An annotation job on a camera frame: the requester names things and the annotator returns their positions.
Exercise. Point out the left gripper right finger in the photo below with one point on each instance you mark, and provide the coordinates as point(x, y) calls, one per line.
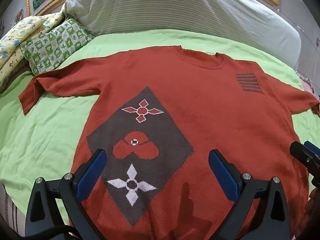
point(271, 219)

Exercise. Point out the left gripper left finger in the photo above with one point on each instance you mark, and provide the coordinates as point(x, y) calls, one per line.
point(55, 210)

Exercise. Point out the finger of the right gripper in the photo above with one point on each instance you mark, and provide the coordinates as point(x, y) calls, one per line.
point(312, 147)
point(305, 156)

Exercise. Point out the orange knit sweater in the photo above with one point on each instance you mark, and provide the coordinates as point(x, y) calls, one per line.
point(159, 112)

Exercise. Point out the right hand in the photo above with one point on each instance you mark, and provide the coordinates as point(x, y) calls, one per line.
point(310, 210)

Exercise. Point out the pink blanket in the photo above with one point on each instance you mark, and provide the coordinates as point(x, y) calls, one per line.
point(307, 85)

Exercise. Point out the light green bed sheet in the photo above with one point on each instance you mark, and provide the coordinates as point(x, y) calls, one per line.
point(43, 142)

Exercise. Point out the yellow patterned quilt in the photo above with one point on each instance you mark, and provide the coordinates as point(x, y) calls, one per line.
point(12, 59)

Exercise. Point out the green white checkered pillow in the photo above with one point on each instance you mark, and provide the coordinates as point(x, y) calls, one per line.
point(45, 52)

